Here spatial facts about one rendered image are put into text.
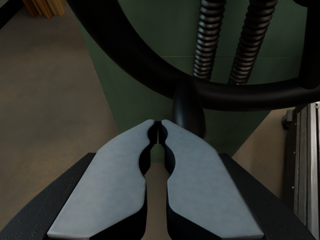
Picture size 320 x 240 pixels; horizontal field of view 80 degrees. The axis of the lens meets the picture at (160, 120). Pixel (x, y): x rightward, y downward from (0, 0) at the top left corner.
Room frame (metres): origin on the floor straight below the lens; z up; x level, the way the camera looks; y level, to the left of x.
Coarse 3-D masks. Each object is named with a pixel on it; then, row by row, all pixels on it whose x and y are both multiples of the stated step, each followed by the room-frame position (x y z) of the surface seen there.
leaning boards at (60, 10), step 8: (24, 0) 1.46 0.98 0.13; (32, 0) 1.50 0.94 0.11; (40, 0) 1.46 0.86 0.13; (48, 0) 1.50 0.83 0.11; (56, 0) 1.50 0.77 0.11; (64, 0) 1.72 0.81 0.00; (32, 8) 1.49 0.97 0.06; (40, 8) 1.50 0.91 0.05; (48, 8) 1.49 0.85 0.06; (56, 8) 1.48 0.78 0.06; (32, 16) 1.46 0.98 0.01; (48, 16) 1.45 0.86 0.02
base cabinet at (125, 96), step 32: (128, 0) 0.30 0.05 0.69; (160, 0) 0.30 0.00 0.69; (192, 0) 0.30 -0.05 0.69; (288, 0) 0.30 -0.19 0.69; (160, 32) 0.30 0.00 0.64; (192, 32) 0.30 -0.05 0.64; (224, 32) 0.30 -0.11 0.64; (288, 32) 0.30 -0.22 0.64; (96, 64) 0.30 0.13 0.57; (192, 64) 0.30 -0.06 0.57; (224, 64) 0.30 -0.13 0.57; (256, 64) 0.30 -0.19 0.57; (288, 64) 0.30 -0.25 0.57; (128, 96) 0.30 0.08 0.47; (160, 96) 0.30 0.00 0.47; (128, 128) 0.30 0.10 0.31; (224, 128) 0.30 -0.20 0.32; (256, 128) 0.30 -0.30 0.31; (160, 160) 0.30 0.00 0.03
